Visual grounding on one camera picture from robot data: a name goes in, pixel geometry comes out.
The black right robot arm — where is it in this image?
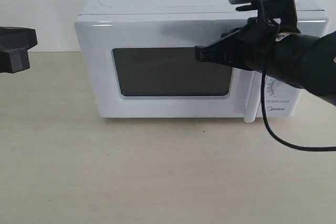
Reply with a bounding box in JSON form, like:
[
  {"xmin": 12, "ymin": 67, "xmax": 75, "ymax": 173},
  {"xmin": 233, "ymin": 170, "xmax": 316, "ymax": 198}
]
[{"xmin": 195, "ymin": 18, "xmax": 335, "ymax": 105}]

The black right camera cable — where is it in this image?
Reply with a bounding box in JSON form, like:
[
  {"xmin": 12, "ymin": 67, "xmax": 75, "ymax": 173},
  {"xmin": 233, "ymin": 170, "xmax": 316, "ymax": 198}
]
[{"xmin": 259, "ymin": 22, "xmax": 336, "ymax": 153}]

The white microwave oven body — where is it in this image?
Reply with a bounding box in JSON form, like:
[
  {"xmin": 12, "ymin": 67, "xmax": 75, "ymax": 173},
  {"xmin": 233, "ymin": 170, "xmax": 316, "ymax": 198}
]
[{"xmin": 77, "ymin": 0, "xmax": 330, "ymax": 118}]

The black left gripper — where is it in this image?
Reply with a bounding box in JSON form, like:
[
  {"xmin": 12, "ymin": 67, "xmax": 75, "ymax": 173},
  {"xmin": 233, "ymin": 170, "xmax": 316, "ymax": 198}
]
[{"xmin": 1, "ymin": 27, "xmax": 37, "ymax": 73}]

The white microwave door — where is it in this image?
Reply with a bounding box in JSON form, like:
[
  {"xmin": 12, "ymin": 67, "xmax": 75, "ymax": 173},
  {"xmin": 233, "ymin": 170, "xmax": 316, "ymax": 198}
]
[{"xmin": 75, "ymin": 16, "xmax": 261, "ymax": 123}]

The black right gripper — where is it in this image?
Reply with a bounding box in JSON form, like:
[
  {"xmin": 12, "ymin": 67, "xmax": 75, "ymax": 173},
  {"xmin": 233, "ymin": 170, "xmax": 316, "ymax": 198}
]
[{"xmin": 194, "ymin": 16, "xmax": 302, "ymax": 73}]

